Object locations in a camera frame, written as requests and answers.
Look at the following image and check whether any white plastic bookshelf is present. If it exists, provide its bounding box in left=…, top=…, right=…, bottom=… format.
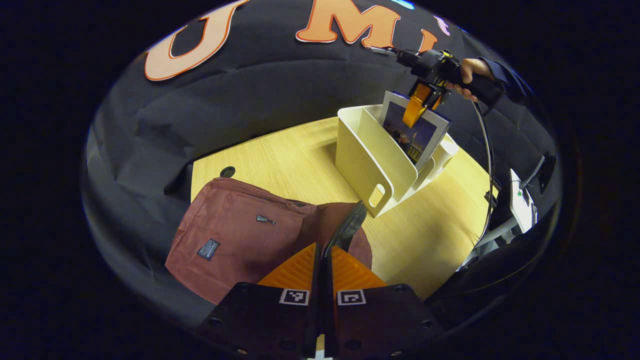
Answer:
left=335, top=104, right=460, bottom=219

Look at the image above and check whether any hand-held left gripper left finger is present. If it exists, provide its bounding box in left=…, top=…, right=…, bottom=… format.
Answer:
left=197, top=242, right=323, bottom=360

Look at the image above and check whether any white device on stand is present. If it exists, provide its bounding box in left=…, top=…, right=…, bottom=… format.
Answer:
left=460, top=152, right=558, bottom=271

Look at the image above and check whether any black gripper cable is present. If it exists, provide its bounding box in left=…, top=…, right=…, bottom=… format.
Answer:
left=472, top=100, right=497, bottom=246

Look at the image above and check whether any blue cover book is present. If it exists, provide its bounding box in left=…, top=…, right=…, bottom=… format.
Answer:
left=378, top=90, right=451, bottom=172

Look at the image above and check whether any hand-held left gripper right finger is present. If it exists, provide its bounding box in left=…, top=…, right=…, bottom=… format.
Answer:
left=320, top=244, right=446, bottom=360

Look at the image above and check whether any dark red schoolbag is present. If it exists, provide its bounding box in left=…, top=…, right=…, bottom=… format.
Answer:
left=165, top=177, right=373, bottom=306

